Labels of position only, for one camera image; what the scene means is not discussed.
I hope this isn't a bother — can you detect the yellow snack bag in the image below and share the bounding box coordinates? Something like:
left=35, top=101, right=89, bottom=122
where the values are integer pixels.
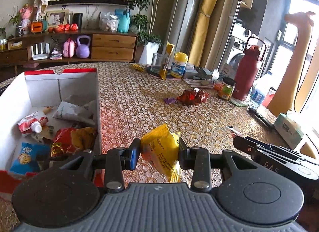
left=141, top=124, right=181, bottom=183

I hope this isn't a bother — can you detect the red snack packet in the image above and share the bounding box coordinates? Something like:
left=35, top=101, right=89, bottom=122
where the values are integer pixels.
left=50, top=127, right=98, bottom=158

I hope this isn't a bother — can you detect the grey white snack bag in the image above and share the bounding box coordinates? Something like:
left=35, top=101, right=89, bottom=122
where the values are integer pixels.
left=53, top=95, right=97, bottom=127

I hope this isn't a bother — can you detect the blue chips packet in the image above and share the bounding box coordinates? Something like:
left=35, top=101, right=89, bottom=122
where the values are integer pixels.
left=10, top=142, right=50, bottom=175

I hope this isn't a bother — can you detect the white red spout pouch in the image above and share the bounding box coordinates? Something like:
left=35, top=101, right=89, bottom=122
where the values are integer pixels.
left=18, top=111, right=48, bottom=134

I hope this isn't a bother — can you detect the tissue box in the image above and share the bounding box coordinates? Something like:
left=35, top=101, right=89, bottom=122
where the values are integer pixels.
left=274, top=113, right=305, bottom=151

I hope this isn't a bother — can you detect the red crinkly snack bag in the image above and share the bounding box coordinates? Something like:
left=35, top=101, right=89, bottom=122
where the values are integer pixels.
left=176, top=88, right=209, bottom=105

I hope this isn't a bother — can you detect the small purple candy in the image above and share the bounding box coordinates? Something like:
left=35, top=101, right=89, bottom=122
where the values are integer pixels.
left=164, top=97, right=177, bottom=105

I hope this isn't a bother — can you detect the green label glass jar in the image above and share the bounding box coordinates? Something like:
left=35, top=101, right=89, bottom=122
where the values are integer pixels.
left=218, top=77, right=236, bottom=100

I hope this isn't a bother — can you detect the dark red water bottle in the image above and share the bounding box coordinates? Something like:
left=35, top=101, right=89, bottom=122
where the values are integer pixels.
left=232, top=36, right=267, bottom=101

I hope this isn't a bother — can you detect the yellow lid wipes canister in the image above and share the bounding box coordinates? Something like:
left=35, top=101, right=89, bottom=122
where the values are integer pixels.
left=170, top=52, right=188, bottom=78

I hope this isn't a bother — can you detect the white cardboard box red rim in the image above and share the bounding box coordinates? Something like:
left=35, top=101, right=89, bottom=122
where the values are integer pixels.
left=1, top=68, right=102, bottom=201

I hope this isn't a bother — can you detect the clear drinking glass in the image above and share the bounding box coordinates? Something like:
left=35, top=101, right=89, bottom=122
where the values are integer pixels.
left=150, top=53, right=165, bottom=73

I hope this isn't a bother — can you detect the wooden TV console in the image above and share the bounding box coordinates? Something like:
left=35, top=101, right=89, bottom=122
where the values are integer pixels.
left=1, top=29, right=137, bottom=66

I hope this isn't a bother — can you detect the purple kettlebell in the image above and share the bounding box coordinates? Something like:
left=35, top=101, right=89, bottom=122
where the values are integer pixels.
left=76, top=35, right=91, bottom=58

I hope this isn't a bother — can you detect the white wifi router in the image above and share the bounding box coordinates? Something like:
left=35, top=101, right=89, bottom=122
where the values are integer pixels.
left=30, top=42, right=50, bottom=60

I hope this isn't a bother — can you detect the teal spray bottle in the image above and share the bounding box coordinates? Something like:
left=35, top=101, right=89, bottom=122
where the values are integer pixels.
left=115, top=9, right=130, bottom=33

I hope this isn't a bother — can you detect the black speaker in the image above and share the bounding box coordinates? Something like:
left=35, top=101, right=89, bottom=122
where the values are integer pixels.
left=72, top=13, right=83, bottom=29

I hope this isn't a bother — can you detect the framed photo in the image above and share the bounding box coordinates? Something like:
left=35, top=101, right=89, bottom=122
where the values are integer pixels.
left=45, top=10, right=69, bottom=27

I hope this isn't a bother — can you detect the orange retro radio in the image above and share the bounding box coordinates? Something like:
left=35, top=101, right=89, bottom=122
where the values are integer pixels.
left=31, top=21, right=44, bottom=34

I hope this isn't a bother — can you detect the potted green tree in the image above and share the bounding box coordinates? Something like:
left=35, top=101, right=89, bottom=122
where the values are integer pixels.
left=127, top=0, right=162, bottom=64

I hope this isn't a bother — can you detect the pink plush doll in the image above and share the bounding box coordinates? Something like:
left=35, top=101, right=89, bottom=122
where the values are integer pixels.
left=20, top=3, right=33, bottom=34

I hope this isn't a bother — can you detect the yellow curtain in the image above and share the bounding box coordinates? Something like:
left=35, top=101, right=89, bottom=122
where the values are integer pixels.
left=189, top=0, right=217, bottom=66

